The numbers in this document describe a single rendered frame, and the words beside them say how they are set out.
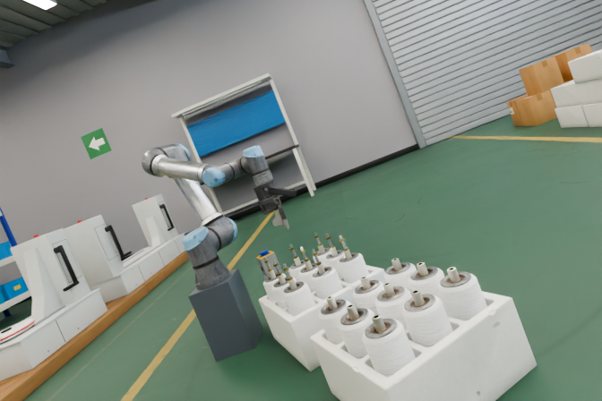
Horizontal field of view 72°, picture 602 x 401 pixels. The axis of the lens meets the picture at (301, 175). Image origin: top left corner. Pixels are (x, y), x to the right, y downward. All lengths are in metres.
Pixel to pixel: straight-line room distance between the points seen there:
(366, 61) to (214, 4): 2.52
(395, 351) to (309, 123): 5.74
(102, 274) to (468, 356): 3.36
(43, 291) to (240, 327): 1.97
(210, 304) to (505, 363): 1.13
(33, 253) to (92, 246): 0.58
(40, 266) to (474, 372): 3.03
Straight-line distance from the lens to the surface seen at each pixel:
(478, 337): 1.08
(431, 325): 1.03
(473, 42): 6.89
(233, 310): 1.80
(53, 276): 3.56
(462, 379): 1.07
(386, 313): 1.13
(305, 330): 1.46
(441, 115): 6.64
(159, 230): 5.11
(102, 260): 3.97
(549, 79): 5.03
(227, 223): 1.92
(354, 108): 6.56
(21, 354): 3.07
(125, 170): 7.39
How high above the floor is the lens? 0.69
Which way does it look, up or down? 4 degrees down
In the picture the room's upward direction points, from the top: 22 degrees counter-clockwise
